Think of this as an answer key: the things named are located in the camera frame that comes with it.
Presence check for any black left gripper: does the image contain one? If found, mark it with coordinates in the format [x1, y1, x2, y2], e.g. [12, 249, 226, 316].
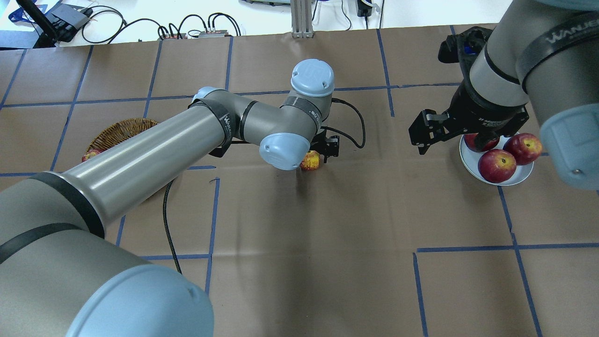
[312, 129, 340, 163]

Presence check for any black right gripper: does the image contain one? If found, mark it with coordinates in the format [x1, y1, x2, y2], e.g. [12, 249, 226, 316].
[409, 26, 530, 155]

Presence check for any yellow-red apple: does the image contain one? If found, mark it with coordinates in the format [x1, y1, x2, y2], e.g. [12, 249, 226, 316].
[299, 151, 321, 171]

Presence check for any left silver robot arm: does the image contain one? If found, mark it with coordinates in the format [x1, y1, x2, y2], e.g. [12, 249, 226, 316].
[0, 59, 335, 337]

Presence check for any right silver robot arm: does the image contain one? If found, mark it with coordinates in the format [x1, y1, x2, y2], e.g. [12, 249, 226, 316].
[409, 0, 599, 190]

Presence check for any red apple on plate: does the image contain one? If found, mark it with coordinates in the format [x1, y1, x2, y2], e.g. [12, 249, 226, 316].
[503, 133, 543, 166]
[463, 133, 500, 153]
[477, 149, 517, 183]

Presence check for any white round plate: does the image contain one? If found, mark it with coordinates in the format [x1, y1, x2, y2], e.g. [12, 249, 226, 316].
[459, 135, 534, 186]

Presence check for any woven wicker basket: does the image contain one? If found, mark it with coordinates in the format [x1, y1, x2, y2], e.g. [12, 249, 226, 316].
[86, 118, 159, 152]

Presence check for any dark red apple in basket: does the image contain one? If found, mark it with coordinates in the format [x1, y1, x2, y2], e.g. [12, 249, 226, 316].
[81, 148, 102, 162]

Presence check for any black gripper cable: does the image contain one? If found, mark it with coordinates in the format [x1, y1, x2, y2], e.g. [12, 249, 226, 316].
[161, 97, 366, 274]

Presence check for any aluminium frame post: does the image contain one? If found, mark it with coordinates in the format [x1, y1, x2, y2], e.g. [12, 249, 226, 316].
[290, 0, 314, 39]

